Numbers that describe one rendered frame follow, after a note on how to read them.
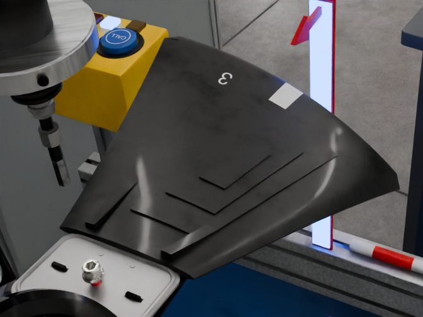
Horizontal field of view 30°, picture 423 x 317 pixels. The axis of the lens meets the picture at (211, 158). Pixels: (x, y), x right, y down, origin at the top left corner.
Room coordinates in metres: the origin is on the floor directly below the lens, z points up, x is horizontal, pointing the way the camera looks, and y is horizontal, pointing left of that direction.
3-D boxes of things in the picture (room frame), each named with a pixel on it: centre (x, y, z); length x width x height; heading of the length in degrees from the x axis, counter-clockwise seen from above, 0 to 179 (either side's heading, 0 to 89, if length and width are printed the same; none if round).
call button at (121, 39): (0.75, 0.09, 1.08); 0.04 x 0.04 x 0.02
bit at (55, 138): (0.31, 0.08, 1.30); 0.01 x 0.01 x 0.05
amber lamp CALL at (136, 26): (0.78, 0.07, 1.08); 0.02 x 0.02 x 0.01; 56
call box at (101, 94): (0.78, 0.12, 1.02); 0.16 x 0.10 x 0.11; 56
